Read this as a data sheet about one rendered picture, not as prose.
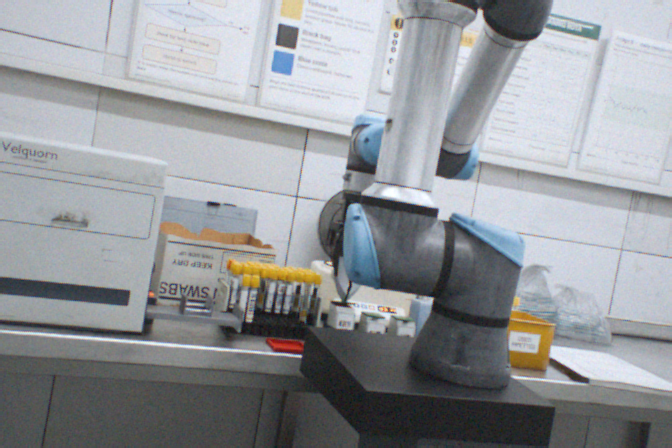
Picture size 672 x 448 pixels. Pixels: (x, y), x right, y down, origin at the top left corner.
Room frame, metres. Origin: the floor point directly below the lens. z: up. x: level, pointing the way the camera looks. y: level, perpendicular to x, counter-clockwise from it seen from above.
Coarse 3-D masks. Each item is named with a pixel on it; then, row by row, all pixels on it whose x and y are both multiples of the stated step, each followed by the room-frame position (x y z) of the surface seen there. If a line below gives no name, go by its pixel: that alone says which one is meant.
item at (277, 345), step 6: (270, 342) 1.40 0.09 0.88; (276, 342) 1.43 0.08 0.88; (282, 342) 1.44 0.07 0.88; (288, 342) 1.44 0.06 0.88; (294, 342) 1.45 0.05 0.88; (300, 342) 1.45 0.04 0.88; (276, 348) 1.37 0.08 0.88; (282, 348) 1.37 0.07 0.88; (288, 348) 1.41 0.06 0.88; (294, 348) 1.42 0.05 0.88; (300, 348) 1.42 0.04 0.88
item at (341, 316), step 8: (336, 304) 1.53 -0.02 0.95; (344, 304) 1.55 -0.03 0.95; (328, 312) 1.54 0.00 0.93; (336, 312) 1.50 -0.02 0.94; (344, 312) 1.50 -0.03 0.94; (352, 312) 1.51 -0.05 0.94; (328, 320) 1.53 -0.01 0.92; (336, 320) 1.50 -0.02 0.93; (344, 320) 1.50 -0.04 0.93; (352, 320) 1.51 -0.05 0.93; (344, 328) 1.50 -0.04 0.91; (352, 328) 1.51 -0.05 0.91
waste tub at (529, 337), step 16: (512, 320) 1.60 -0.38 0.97; (528, 320) 1.72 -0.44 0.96; (544, 320) 1.67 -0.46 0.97; (512, 336) 1.60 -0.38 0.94; (528, 336) 1.61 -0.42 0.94; (544, 336) 1.62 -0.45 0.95; (512, 352) 1.60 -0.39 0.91; (528, 352) 1.61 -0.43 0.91; (544, 352) 1.62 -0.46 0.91; (528, 368) 1.62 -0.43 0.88; (544, 368) 1.63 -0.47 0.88
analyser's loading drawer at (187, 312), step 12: (180, 300) 1.40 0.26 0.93; (156, 312) 1.34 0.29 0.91; (168, 312) 1.36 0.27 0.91; (180, 312) 1.37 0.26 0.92; (192, 312) 1.36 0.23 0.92; (204, 312) 1.37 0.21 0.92; (216, 312) 1.43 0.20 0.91; (240, 312) 1.39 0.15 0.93; (216, 324) 1.38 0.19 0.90; (228, 324) 1.38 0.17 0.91; (240, 324) 1.39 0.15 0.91
